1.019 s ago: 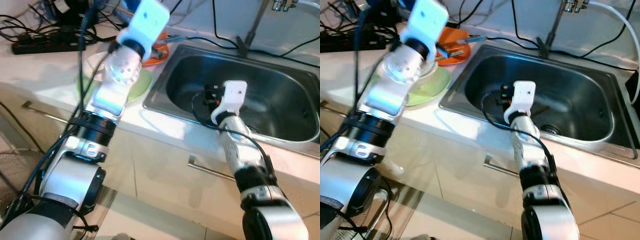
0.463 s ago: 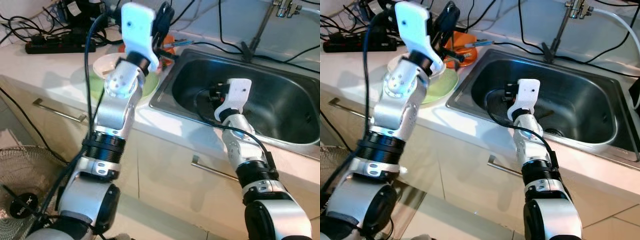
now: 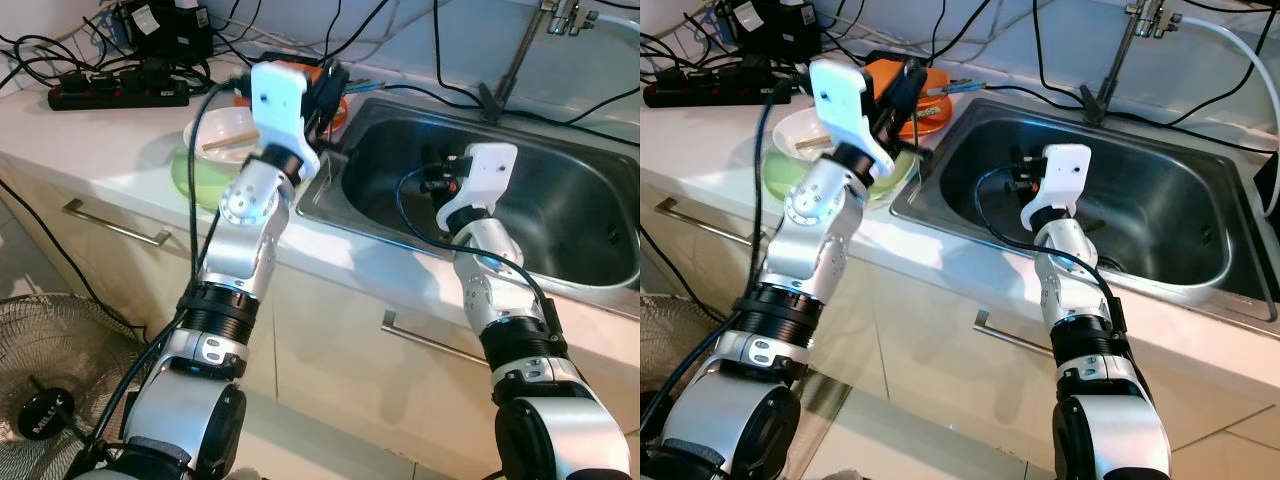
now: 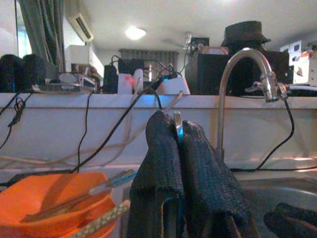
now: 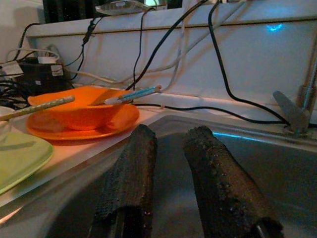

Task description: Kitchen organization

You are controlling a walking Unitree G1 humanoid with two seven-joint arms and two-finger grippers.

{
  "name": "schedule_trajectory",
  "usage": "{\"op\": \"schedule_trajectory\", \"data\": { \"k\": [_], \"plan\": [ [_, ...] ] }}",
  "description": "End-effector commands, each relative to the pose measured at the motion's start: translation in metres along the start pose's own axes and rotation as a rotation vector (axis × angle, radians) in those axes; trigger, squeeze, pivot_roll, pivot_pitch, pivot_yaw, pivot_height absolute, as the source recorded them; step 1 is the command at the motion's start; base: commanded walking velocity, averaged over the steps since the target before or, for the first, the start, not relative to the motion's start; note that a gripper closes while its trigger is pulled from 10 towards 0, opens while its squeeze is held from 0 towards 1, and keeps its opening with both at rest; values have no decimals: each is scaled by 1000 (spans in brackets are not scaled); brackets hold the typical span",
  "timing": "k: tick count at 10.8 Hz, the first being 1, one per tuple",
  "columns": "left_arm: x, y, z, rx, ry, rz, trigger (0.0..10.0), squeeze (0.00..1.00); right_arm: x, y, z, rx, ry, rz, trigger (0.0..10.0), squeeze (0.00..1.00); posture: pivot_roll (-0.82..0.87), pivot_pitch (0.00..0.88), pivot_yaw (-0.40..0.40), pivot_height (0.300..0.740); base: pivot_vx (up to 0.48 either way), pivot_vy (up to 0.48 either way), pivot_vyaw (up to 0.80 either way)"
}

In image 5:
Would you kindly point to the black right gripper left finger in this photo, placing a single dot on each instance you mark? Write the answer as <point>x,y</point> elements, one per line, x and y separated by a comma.
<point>128,178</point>

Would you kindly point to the metal faucet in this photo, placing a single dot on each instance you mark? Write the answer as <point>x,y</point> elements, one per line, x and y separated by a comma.
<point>292,114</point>

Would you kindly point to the blue-ended chopstick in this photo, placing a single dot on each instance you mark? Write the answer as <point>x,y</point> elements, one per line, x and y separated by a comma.
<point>123,99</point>
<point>141,92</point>

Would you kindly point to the dotted wooden chopstick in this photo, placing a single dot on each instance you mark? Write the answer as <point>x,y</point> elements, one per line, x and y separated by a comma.
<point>42,107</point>

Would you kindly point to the black power adapter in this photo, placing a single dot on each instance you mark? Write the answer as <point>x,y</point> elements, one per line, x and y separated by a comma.
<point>42,77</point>

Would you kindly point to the orange plate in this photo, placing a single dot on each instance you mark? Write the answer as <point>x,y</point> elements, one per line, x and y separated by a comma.
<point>94,135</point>

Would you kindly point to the green plate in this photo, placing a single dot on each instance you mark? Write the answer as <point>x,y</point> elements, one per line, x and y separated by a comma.
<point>19,161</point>

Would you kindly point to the stainless steel sink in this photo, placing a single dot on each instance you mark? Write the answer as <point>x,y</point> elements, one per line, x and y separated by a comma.
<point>247,173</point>

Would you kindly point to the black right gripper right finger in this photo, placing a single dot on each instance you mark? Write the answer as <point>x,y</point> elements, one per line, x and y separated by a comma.
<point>215,183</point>

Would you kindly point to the orange bowl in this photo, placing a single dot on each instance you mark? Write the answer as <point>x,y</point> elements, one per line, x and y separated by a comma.
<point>81,116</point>

